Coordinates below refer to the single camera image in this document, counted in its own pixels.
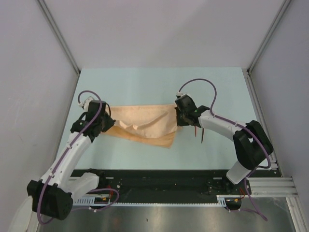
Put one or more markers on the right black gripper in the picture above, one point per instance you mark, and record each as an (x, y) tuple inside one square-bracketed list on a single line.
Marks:
[(179, 122)]

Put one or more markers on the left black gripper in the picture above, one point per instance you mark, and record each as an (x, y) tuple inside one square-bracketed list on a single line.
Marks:
[(110, 123)]

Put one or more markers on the peach cloth napkin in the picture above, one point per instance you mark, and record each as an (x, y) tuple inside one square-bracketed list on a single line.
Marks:
[(147, 124)]

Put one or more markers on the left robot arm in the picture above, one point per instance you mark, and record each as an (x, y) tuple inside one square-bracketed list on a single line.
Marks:
[(53, 194)]

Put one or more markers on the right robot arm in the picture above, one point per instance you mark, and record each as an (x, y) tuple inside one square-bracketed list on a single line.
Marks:
[(252, 146)]

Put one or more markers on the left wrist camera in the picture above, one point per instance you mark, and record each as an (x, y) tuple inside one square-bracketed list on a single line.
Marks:
[(85, 103)]

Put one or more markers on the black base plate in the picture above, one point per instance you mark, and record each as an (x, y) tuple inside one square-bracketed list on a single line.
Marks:
[(201, 199)]

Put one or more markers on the aluminium front rail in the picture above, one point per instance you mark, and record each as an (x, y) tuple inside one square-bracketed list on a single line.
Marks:
[(272, 186)]

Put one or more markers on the left aluminium frame post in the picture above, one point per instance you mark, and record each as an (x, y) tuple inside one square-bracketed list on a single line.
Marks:
[(58, 35)]

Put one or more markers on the aluminium frame post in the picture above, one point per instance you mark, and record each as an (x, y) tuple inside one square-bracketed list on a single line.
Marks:
[(58, 35), (269, 34)]

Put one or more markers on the right aluminium frame post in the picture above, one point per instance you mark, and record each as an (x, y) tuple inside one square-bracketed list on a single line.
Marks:
[(269, 34)]

